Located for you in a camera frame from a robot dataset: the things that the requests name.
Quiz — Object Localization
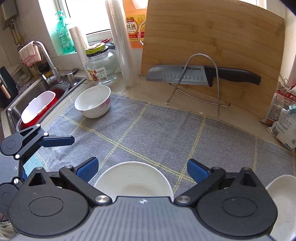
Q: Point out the white bowl wide rim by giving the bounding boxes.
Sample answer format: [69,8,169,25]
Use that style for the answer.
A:
[94,161,174,200]

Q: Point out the small white bowl pink flowers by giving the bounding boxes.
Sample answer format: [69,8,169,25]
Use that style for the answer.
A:
[74,85,111,119]

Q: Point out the steel kitchen sink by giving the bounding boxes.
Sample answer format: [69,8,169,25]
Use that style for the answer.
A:
[1,76,87,137]

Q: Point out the metal kitchen faucet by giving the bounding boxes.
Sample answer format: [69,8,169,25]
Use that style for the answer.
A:
[33,41,63,84]

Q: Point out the stack of white plates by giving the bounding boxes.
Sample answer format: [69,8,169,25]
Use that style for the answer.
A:
[266,175,295,240]

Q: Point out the teal cloth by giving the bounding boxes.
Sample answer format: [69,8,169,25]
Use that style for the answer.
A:
[23,153,49,176]

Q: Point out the red white basin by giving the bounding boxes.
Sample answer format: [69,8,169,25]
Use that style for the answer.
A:
[19,87,66,130]

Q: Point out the grey checked dish mat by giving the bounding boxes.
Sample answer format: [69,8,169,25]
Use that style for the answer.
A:
[37,94,295,195]

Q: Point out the pink white dish cloth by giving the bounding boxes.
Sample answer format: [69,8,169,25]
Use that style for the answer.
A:
[19,41,42,67]

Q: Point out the glass jar green lid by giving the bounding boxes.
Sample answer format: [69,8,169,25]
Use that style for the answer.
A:
[85,43,119,85]

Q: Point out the green dish soap bottle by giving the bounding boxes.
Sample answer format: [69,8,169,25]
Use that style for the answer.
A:
[55,11,76,54]

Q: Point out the white plastic bag roll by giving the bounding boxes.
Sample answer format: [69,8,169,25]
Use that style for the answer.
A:
[69,27,92,80]

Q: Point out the red white food bag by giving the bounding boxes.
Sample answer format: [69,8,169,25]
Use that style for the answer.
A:
[261,79,295,126]

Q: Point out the bamboo cutting board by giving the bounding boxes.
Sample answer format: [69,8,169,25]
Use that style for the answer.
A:
[140,1,285,118]

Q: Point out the clear plastic wrap roll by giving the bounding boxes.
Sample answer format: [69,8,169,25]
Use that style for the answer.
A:
[105,1,138,88]

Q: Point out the orange cooking wine jug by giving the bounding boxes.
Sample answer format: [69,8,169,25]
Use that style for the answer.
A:
[122,0,148,49]

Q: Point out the metal wire board rack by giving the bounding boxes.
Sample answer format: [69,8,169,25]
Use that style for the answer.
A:
[165,53,231,119]

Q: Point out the kitchen knife black handle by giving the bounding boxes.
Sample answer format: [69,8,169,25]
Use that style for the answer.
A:
[146,65,262,87]

